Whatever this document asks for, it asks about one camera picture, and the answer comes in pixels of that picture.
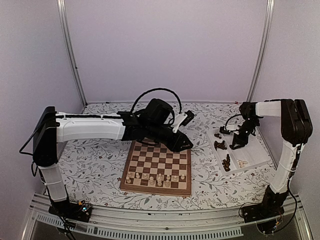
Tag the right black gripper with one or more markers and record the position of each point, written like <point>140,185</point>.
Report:
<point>242,141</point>

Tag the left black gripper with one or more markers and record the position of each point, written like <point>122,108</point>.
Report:
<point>176,145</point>

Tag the white plastic tray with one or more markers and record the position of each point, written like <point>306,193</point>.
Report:
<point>254,153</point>

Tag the wooden chess board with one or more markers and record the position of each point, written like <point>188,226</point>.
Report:
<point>154,160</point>

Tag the light bishop piece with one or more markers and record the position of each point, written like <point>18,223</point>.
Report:
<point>167,184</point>

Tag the light king piece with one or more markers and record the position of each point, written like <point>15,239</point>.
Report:
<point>159,181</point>

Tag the light queen piece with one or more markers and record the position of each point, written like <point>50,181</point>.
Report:
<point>151,181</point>

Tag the light piece among dark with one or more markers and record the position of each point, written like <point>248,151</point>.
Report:
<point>208,202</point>

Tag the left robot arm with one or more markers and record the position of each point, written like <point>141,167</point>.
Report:
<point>157,123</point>

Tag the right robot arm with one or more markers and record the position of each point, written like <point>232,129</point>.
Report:
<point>295,127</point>

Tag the pile of dark chess pieces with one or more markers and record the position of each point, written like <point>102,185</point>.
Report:
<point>220,147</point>

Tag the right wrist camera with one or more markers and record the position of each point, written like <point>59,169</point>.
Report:
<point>224,131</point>

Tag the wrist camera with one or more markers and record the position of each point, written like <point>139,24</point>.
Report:
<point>224,131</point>
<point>182,119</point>

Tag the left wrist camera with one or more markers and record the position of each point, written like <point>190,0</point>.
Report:
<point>182,119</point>

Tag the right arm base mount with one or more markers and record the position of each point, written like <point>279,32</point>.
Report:
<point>267,219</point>

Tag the front aluminium rail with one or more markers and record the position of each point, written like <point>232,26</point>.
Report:
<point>108,223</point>

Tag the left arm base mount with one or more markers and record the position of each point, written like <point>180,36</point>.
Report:
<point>79,211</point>

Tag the right aluminium frame post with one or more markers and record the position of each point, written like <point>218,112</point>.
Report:
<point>262,49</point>

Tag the aluminium frame post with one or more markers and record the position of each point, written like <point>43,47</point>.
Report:
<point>262,49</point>
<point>62,11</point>

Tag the left aluminium frame post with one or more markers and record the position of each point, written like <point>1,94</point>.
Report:
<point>62,11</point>

